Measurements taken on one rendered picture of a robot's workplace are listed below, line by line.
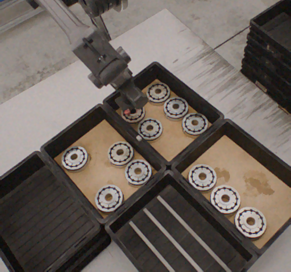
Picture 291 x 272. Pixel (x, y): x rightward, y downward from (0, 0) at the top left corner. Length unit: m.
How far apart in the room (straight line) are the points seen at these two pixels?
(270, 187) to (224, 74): 0.64
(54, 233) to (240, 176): 0.70
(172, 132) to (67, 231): 0.54
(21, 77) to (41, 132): 1.27
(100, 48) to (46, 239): 0.78
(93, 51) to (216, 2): 2.41
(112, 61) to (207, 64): 1.01
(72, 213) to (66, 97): 0.65
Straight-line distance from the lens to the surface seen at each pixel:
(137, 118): 1.44
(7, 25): 3.17
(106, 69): 0.84
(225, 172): 1.36
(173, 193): 1.33
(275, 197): 1.36
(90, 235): 1.22
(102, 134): 1.47
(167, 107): 1.46
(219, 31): 2.95
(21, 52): 3.11
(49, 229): 1.38
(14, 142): 1.74
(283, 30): 2.30
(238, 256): 1.28
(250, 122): 1.63
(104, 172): 1.39
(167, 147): 1.40
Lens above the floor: 2.08
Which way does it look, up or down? 60 degrees down
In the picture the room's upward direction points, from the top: 11 degrees counter-clockwise
